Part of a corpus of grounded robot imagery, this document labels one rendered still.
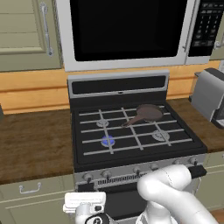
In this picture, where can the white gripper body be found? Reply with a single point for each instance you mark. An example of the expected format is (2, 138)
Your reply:
(84, 199)

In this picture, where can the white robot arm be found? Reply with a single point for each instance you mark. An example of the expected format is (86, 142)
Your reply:
(172, 189)

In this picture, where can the stove knob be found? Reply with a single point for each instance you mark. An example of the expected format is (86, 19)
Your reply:
(177, 162)
(106, 174)
(136, 170)
(154, 166)
(87, 176)
(193, 160)

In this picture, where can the black and steel stove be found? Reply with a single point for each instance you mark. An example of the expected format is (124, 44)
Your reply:
(122, 163)

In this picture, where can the olive drawer front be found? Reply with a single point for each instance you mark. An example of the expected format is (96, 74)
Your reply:
(52, 188)
(215, 159)

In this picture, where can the black oven door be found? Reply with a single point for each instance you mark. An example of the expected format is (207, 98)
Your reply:
(122, 201)

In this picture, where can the olive base cupboard door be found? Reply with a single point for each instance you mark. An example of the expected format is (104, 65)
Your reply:
(35, 211)

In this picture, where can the brown frying pan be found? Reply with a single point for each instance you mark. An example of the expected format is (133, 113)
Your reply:
(149, 113)

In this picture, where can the steel toaster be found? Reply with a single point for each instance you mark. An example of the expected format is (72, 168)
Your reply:
(207, 94)

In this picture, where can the steel microwave oven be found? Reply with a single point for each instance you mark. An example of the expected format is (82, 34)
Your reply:
(189, 59)

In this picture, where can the black microwave door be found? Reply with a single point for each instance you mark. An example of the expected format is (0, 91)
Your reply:
(125, 29)

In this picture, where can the olive wall cupboard door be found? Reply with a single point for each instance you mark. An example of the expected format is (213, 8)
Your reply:
(218, 52)
(23, 35)

